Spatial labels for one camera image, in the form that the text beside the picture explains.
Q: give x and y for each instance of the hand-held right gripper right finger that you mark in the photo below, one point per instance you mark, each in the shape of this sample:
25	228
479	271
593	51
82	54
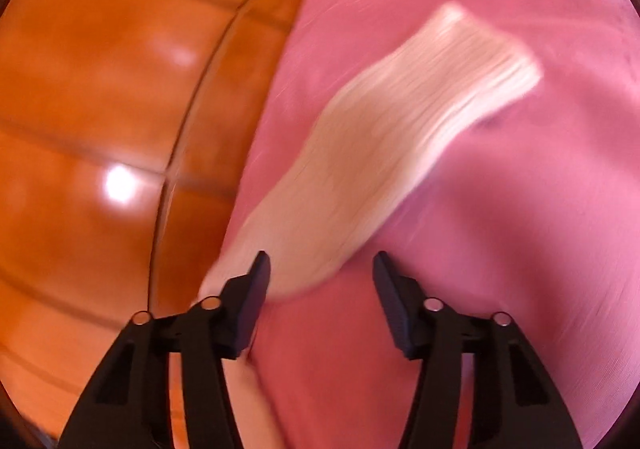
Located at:
394	301

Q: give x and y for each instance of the pink bedspread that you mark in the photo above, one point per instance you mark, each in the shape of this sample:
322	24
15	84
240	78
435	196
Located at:
510	239

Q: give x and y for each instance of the white knitted sweater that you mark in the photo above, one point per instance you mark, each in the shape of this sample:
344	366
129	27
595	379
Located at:
370	149

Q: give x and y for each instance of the wooden headboard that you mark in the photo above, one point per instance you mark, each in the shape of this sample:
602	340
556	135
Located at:
100	79

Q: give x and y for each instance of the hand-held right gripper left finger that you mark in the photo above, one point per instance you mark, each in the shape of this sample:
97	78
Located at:
253	296

